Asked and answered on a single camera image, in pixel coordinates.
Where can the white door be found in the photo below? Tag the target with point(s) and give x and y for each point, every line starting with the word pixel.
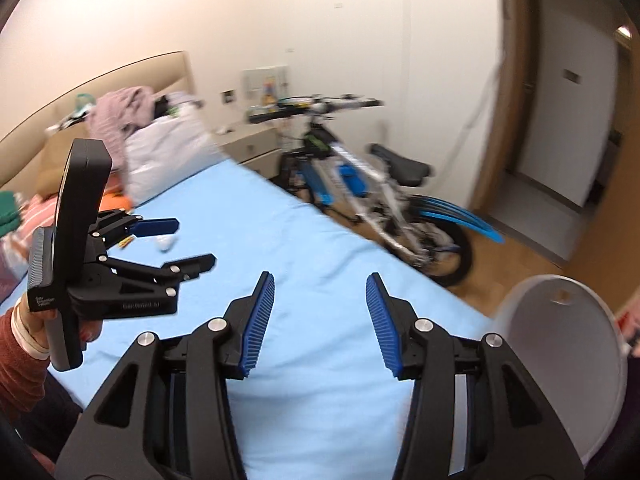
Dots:
pixel 565 110

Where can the bed with blue sheet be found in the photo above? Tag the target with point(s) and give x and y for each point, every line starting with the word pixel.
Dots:
pixel 310 240

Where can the beige padded headboard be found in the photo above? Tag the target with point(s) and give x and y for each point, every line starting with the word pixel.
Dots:
pixel 50 120

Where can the wooden door frame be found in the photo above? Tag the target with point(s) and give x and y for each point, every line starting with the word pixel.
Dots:
pixel 510 110

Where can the blue water bottle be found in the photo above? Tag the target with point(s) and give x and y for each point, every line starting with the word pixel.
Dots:
pixel 352 180

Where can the white pillow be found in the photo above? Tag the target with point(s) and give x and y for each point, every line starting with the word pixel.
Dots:
pixel 165 155

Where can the person's left leg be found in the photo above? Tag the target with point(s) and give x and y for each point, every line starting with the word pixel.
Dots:
pixel 45 420

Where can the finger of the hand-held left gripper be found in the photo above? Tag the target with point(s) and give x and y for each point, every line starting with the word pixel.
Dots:
pixel 195 263
pixel 157 227

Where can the tan brown pillow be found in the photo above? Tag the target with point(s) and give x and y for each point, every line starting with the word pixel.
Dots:
pixel 52 160

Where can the person's left hand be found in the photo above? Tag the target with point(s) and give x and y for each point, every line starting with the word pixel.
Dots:
pixel 92 330

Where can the clear plastic wrap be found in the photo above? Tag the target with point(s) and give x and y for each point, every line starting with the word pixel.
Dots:
pixel 165 245

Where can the white blue bicycle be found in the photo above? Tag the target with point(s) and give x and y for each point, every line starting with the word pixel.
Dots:
pixel 395 165

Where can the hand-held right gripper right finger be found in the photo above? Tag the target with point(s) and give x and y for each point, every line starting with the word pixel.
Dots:
pixel 382 325

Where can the wall socket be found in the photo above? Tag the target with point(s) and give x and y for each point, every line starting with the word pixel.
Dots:
pixel 228 97

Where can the white nightstand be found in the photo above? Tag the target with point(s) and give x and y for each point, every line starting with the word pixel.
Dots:
pixel 250 142

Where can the person's left forearm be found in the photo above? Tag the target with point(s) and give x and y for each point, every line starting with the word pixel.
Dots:
pixel 15 365

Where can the dark cloth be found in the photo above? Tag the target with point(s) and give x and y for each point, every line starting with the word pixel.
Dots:
pixel 162 106

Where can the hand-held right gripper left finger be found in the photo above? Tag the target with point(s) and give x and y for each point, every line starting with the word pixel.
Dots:
pixel 260 320

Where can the green towel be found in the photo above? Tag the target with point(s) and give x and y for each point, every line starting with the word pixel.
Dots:
pixel 10 212

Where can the yellow snack wrapper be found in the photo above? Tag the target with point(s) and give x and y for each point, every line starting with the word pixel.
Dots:
pixel 126 243

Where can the mauve towel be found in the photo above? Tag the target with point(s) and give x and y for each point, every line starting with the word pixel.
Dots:
pixel 120 110

